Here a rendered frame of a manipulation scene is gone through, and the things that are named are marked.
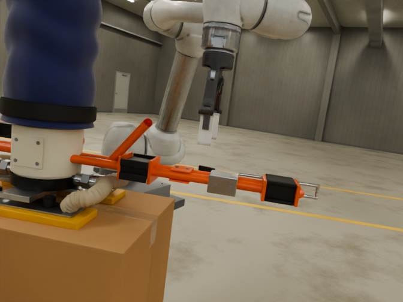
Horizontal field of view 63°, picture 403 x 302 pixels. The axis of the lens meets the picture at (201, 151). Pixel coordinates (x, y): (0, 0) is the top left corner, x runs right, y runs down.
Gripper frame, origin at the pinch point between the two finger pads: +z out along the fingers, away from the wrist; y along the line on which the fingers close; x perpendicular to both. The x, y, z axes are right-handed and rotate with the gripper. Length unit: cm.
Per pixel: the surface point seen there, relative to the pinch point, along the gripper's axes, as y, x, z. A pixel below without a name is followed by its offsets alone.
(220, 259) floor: -173, 4, 117
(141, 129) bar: 2.1, -16.3, 0.2
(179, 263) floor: -154, -27, 117
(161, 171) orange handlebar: 3.9, -9.9, 9.3
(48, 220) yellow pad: 15.6, -31.0, 21.6
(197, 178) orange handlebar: 4.1, -0.9, 9.8
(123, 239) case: 15.7, -13.6, 22.6
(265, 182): 5.3, 15.1, 7.9
